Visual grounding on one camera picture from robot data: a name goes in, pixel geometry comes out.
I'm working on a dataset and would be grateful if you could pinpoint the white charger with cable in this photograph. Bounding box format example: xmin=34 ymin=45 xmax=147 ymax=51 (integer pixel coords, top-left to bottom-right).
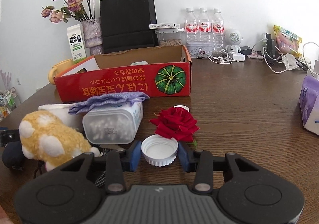
xmin=229 ymin=52 xmax=245 ymax=62

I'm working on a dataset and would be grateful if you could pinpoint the yellow ceramic mug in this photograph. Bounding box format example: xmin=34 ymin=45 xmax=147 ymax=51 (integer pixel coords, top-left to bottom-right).
xmin=48 ymin=59 xmax=74 ymax=85

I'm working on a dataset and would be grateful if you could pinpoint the purple ceramic vase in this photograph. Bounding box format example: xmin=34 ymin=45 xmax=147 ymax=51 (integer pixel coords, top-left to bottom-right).
xmin=82 ymin=17 xmax=103 ymax=56

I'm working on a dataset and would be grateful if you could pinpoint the white flat box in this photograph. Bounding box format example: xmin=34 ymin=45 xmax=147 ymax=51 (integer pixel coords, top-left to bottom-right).
xmin=149 ymin=23 xmax=180 ymax=30

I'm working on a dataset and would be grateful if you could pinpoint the red cardboard box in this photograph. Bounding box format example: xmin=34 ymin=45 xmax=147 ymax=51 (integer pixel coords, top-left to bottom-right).
xmin=54 ymin=45 xmax=192 ymax=102

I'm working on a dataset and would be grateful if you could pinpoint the decorated tin box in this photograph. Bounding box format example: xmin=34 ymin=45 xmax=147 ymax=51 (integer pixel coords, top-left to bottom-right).
xmin=186 ymin=42 xmax=213 ymax=58

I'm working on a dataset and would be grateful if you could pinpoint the white robot speaker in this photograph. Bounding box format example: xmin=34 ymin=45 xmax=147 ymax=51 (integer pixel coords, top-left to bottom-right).
xmin=224 ymin=29 xmax=243 ymax=53

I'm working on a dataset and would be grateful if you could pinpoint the water bottle left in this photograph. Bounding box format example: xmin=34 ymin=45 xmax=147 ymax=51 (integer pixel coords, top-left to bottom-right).
xmin=184 ymin=8 xmax=198 ymax=43

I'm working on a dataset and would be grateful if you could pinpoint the milk carton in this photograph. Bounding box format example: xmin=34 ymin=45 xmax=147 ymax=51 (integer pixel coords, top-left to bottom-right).
xmin=67 ymin=24 xmax=87 ymax=64

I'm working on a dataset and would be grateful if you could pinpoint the clear jar of seeds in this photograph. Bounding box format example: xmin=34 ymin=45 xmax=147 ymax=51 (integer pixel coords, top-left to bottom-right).
xmin=155 ymin=29 xmax=184 ymax=46

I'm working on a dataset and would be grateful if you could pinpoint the water bottle right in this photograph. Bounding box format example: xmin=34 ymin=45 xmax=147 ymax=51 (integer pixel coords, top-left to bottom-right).
xmin=212 ymin=8 xmax=224 ymax=51

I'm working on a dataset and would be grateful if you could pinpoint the purple tissue pack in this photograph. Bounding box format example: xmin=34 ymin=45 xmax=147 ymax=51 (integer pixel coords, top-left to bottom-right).
xmin=299 ymin=76 xmax=319 ymax=135

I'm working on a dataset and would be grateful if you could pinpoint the water bottle middle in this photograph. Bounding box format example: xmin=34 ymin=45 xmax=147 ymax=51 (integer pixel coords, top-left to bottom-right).
xmin=198 ymin=7 xmax=211 ymax=42

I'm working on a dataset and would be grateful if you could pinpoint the water bottle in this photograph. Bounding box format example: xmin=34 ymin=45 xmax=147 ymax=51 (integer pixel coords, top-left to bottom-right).
xmin=212 ymin=8 xmax=224 ymax=51
xmin=184 ymin=8 xmax=198 ymax=43
xmin=198 ymin=7 xmax=211 ymax=42

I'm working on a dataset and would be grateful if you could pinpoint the large white bottle cap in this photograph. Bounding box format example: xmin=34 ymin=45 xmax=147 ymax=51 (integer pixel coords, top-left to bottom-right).
xmin=141 ymin=134 xmax=178 ymax=167

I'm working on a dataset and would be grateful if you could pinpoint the yellow white plush toy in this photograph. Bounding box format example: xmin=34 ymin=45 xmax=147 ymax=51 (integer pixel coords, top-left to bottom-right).
xmin=19 ymin=111 xmax=101 ymax=171

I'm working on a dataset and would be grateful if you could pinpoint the black paper bag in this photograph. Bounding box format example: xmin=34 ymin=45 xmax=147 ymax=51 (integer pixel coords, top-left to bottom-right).
xmin=100 ymin=0 xmax=159 ymax=54

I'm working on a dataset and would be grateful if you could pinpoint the purple cloth pouch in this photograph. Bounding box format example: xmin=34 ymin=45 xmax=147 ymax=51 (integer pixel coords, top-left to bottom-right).
xmin=68 ymin=92 xmax=150 ymax=115

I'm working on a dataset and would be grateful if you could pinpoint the clear cotton swab box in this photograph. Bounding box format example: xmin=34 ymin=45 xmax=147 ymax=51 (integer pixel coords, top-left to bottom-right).
xmin=82 ymin=101 xmax=143 ymax=145

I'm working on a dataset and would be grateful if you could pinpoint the snack bag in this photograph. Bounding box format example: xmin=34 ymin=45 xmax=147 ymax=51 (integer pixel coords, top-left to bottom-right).
xmin=273 ymin=25 xmax=302 ymax=59

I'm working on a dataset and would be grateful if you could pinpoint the white tissue wad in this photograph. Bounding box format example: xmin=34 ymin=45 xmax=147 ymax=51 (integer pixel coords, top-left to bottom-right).
xmin=130 ymin=60 xmax=148 ymax=66

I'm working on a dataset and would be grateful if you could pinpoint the red fabric rose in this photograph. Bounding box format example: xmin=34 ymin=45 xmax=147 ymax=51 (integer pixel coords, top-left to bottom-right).
xmin=150 ymin=107 xmax=200 ymax=143

